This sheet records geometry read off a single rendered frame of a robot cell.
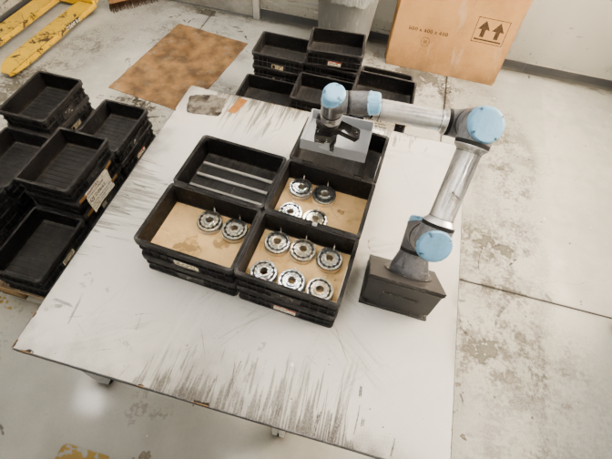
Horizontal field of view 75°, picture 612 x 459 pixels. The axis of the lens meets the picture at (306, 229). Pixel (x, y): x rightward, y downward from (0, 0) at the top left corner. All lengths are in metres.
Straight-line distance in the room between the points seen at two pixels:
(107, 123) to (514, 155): 3.00
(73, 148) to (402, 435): 2.22
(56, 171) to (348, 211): 1.62
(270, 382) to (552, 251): 2.22
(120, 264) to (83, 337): 0.32
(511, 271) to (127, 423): 2.39
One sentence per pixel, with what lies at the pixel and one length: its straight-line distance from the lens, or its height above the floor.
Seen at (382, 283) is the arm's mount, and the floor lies 0.90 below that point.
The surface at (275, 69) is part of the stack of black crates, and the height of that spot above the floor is 0.38.
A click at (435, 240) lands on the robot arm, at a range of 1.41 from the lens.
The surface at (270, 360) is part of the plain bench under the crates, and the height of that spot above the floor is 0.70.
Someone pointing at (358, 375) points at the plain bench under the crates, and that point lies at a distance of 1.59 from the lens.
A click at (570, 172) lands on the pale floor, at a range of 3.78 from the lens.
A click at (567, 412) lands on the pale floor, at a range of 2.72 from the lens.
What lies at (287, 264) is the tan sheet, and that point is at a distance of 1.58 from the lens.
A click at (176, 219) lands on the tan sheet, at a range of 1.74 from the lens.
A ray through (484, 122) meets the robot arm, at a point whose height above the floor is 1.40.
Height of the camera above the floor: 2.22
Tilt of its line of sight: 56 degrees down
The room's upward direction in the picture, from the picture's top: 7 degrees clockwise
